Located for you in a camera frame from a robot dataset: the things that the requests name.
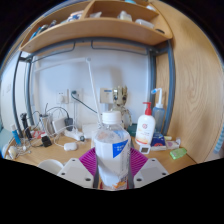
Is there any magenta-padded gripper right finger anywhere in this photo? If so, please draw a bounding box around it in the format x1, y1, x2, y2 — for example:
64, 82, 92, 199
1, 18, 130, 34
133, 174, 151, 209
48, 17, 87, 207
127, 147, 170, 190

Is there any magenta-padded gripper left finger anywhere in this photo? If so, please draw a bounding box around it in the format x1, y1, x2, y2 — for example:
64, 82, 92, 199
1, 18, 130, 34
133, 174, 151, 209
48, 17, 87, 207
57, 147, 100, 190

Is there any clear water bottle blue label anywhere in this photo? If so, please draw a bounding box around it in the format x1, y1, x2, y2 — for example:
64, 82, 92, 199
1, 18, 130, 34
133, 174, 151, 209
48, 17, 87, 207
91, 110, 132, 192

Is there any small white oval case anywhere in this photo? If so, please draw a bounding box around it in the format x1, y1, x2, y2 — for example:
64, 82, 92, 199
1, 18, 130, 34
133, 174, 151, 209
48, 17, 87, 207
63, 141, 79, 152

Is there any small blue box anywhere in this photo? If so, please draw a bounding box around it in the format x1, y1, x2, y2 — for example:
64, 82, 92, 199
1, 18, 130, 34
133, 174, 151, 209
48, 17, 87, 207
150, 133, 167, 148

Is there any white cream tube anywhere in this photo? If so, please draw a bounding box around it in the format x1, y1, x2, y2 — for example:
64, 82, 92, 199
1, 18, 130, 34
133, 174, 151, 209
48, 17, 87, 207
164, 138, 183, 150

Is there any white power strip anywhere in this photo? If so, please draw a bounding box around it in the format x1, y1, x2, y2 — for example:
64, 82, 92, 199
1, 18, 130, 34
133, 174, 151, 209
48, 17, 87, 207
63, 128, 85, 142

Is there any black charger block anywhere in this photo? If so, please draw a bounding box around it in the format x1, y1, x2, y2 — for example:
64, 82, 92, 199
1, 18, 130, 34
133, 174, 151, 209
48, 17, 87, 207
40, 134, 53, 148

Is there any white lotion bottle red pump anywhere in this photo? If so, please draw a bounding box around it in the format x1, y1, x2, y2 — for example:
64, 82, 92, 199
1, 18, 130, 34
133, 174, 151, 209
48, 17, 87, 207
134, 101, 157, 146

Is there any white power adapter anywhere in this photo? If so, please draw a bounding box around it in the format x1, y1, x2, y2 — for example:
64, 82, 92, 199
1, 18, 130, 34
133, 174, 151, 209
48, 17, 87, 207
51, 116, 69, 134

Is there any silver metal cup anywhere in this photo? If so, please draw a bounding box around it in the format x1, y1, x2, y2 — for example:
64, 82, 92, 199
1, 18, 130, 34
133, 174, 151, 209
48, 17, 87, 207
39, 113, 50, 134

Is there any wrapped bread bun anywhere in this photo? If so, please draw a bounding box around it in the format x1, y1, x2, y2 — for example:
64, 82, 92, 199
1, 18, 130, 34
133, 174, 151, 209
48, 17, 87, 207
7, 145, 19, 159

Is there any black electric shaver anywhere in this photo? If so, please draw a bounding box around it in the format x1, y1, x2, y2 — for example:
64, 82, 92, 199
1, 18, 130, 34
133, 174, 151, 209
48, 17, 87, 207
19, 112, 33, 140

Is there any blue tube white cap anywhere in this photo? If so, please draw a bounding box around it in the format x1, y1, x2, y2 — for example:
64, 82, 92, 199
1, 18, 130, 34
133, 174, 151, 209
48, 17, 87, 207
9, 123, 22, 146

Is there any teal bed mattress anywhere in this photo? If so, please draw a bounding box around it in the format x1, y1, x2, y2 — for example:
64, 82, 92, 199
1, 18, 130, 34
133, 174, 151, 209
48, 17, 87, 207
0, 128, 14, 158

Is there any wooden robot figure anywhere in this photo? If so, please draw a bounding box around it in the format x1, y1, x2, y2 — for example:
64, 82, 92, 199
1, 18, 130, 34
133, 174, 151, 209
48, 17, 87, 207
112, 85, 132, 129

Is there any white desk lamp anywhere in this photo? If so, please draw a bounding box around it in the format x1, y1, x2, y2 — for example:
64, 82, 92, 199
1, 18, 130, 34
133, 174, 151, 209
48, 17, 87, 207
34, 57, 103, 140

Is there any wooden shelf unit with items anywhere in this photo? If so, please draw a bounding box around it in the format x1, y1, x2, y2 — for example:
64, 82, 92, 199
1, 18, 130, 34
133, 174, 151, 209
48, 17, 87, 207
19, 0, 174, 54

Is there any grey metal desk frame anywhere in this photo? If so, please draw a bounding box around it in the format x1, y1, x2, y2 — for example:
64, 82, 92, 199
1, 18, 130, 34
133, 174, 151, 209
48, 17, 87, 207
11, 36, 176, 139

